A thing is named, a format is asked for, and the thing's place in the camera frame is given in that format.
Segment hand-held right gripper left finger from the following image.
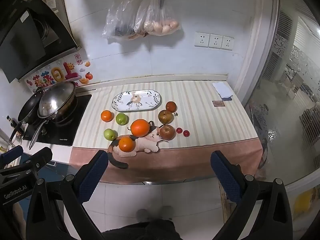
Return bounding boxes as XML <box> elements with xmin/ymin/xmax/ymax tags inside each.
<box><xmin>25</xmin><ymin>150</ymin><xmax>110</xmax><ymax>240</ymax></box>

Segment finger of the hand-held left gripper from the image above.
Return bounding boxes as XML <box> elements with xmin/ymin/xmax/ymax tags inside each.
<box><xmin>0</xmin><ymin>145</ymin><xmax>24</xmax><ymax>167</ymax></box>
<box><xmin>0</xmin><ymin>147</ymin><xmax>53</xmax><ymax>177</ymax></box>

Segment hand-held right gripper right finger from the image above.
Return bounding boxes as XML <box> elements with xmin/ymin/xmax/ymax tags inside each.
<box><xmin>210</xmin><ymin>151</ymin><xmax>294</xmax><ymax>240</ymax></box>

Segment green apple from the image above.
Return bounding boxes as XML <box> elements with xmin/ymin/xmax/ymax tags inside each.
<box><xmin>115</xmin><ymin>113</ymin><xmax>129</xmax><ymax>126</ymax></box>
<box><xmin>104</xmin><ymin>128</ymin><xmax>118</xmax><ymax>141</ymax></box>

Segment medium orange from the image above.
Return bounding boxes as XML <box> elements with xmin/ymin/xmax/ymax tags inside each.
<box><xmin>118</xmin><ymin>137</ymin><xmax>136</xmax><ymax>153</ymax></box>

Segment small orange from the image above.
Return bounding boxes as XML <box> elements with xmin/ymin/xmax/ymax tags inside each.
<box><xmin>101</xmin><ymin>110</ymin><xmax>113</xmax><ymax>123</ymax></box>

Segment large orange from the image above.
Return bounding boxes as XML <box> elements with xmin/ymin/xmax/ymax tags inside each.
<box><xmin>130</xmin><ymin>119</ymin><xmax>150</xmax><ymax>138</ymax></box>

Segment red apple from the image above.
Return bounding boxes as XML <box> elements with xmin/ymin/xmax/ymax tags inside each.
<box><xmin>158</xmin><ymin>109</ymin><xmax>174</xmax><ymax>125</ymax></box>
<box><xmin>165</xmin><ymin>101</ymin><xmax>178</xmax><ymax>113</ymax></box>
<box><xmin>160</xmin><ymin>124</ymin><xmax>176</xmax><ymax>141</ymax></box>

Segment glass fruit bowl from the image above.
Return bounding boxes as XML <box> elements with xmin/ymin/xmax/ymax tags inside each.
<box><xmin>111</xmin><ymin>90</ymin><xmax>162</xmax><ymax>112</ymax></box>

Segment person's left forearm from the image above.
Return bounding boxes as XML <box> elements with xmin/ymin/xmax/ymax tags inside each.
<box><xmin>12</xmin><ymin>202</ymin><xmax>27</xmax><ymax>232</ymax></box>

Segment dark sauce bottle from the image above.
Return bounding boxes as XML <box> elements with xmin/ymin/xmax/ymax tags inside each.
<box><xmin>6</xmin><ymin>115</ymin><xmax>19</xmax><ymax>133</ymax></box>

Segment black frying pan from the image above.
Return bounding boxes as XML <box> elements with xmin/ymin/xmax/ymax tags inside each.
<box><xmin>9</xmin><ymin>89</ymin><xmax>46</xmax><ymax>143</ymax></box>

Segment steel wok lid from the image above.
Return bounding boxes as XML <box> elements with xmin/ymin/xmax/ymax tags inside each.
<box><xmin>37</xmin><ymin>81</ymin><xmax>77</xmax><ymax>118</ymax></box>

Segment striped tablecloth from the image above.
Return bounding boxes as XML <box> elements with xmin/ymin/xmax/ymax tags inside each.
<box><xmin>69</xmin><ymin>80</ymin><xmax>263</xmax><ymax>184</ymax></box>

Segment calico cat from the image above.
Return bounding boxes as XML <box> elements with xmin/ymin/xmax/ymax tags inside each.
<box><xmin>107</xmin><ymin>121</ymin><xmax>169</xmax><ymax>169</ymax></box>

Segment person's dark trousers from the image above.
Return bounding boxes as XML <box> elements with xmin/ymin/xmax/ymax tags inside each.
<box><xmin>102</xmin><ymin>218</ymin><xmax>182</xmax><ymax>240</ymax></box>

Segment yellow object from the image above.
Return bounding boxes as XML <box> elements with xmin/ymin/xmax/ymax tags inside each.
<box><xmin>294</xmin><ymin>189</ymin><xmax>315</xmax><ymax>213</ymax></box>

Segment white paper note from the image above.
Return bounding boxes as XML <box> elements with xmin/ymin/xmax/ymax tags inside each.
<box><xmin>212</xmin><ymin>80</ymin><xmax>235</xmax><ymax>99</ymax></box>

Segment black range hood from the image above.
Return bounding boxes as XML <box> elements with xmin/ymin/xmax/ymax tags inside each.
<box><xmin>0</xmin><ymin>0</ymin><xmax>82</xmax><ymax>84</ymax></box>

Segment clear plastic bag dark contents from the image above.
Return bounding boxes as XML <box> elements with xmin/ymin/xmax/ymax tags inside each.
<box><xmin>102</xmin><ymin>0</ymin><xmax>141</xmax><ymax>42</ymax></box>

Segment pile of brown eggs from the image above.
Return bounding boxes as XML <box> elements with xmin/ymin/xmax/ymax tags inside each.
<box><xmin>143</xmin><ymin>17</ymin><xmax>180</xmax><ymax>34</ymax></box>

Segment clear plastic bag with eggs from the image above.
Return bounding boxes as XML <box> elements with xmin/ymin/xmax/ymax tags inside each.
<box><xmin>134</xmin><ymin>0</ymin><xmax>181</xmax><ymax>37</ymax></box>

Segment dark wok with steel handle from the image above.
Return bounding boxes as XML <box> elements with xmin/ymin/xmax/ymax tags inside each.
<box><xmin>29</xmin><ymin>97</ymin><xmax>78</xmax><ymax>150</ymax></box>

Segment white wall outlet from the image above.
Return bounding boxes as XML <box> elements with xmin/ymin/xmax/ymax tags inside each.
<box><xmin>195</xmin><ymin>32</ymin><xmax>210</xmax><ymax>48</ymax></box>
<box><xmin>221</xmin><ymin>36</ymin><xmax>235</xmax><ymax>51</ymax></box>
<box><xmin>209</xmin><ymin>34</ymin><xmax>223</xmax><ymax>49</ymax></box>

